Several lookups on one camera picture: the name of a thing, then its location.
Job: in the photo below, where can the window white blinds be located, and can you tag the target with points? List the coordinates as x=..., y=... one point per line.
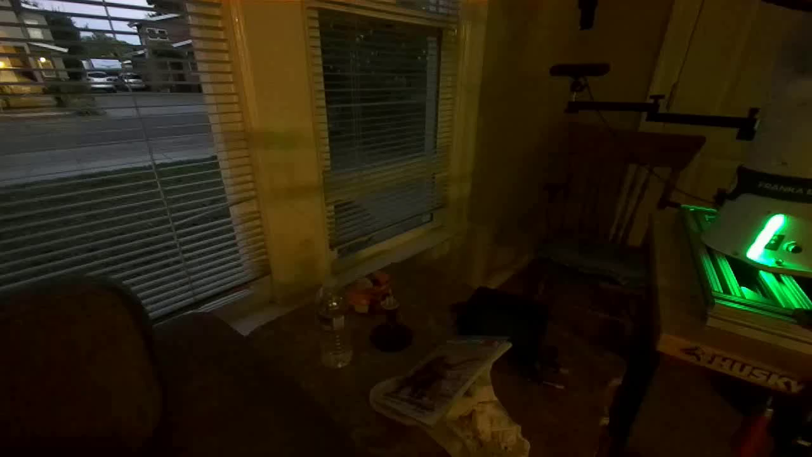
x=382, y=95
x=122, y=151

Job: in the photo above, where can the wooden chair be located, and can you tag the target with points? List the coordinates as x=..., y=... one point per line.
x=601, y=209

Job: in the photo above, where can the crumpled white paper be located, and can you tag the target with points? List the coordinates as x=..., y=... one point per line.
x=478, y=425

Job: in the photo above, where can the orange small toy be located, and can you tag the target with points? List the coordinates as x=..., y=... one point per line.
x=367, y=292

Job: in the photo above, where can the clear plastic water bottle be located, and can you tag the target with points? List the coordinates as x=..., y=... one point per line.
x=334, y=327

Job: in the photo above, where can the red handled tool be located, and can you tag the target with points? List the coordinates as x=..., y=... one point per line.
x=755, y=434

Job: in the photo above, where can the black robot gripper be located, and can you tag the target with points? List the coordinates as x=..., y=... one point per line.
x=588, y=12

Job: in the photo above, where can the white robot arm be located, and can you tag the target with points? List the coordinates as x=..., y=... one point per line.
x=767, y=213

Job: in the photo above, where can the black bag on table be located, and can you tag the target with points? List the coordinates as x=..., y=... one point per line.
x=500, y=313

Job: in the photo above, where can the dark sofa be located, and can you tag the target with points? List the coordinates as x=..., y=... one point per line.
x=87, y=374

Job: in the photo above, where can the Husky work cart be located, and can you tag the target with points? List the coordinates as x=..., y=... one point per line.
x=693, y=379

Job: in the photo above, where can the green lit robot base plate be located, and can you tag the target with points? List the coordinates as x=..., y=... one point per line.
x=743, y=289

